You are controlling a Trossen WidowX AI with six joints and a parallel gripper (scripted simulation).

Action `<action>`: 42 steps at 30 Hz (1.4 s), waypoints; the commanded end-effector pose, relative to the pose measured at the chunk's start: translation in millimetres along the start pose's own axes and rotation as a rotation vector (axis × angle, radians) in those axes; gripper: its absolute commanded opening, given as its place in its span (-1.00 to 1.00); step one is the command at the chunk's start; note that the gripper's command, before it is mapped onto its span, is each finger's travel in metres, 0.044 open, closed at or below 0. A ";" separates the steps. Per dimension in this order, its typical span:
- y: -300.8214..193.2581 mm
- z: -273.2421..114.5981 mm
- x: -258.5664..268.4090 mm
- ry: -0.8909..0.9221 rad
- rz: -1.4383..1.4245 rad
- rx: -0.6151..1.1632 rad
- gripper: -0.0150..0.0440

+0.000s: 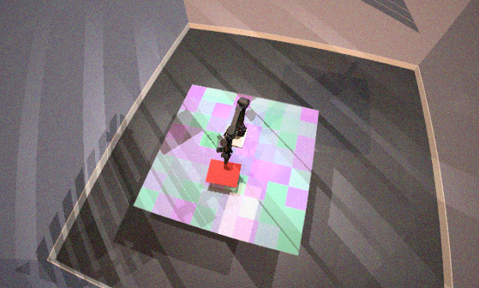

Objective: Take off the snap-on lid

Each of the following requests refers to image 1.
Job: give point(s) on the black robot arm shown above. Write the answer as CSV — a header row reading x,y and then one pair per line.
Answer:
x,y
237,126

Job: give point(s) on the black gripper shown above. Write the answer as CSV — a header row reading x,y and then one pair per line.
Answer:
x,y
226,154

